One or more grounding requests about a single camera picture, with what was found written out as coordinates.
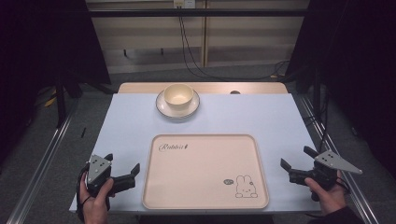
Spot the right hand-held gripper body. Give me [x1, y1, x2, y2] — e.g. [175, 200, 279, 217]
[289, 149, 363, 202]

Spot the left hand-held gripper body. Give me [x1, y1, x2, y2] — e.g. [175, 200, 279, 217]
[85, 154, 137, 200]

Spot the person's right hand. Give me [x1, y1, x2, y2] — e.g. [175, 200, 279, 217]
[304, 176, 347, 217]

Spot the person's left hand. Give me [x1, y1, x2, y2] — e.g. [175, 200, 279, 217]
[78, 174, 116, 224]

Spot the light blue table mat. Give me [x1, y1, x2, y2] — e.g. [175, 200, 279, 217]
[68, 92, 323, 216]

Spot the cream tray with rabbit print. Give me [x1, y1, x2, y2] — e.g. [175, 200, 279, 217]
[141, 133, 270, 211]

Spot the white round plate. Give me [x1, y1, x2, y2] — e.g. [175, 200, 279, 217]
[155, 89, 201, 119]

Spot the black metal stand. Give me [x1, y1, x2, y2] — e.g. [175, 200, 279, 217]
[54, 70, 69, 129]

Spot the cream bowl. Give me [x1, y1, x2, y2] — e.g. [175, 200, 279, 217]
[163, 83, 194, 111]

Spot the wooden table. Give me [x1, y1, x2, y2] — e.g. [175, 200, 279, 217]
[117, 81, 290, 95]

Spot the dark curtain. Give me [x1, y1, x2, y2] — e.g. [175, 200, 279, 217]
[285, 0, 396, 178]
[0, 0, 112, 169]

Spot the black horizontal bar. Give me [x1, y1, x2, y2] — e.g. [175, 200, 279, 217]
[88, 8, 310, 19]

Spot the aluminium floor rail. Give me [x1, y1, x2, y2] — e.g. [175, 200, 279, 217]
[5, 98, 80, 224]
[298, 92, 381, 224]

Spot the black wall cable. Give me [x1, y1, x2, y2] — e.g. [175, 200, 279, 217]
[177, 16, 291, 81]
[178, 16, 219, 78]

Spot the white wall socket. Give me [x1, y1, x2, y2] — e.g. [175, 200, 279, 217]
[173, 0, 196, 9]

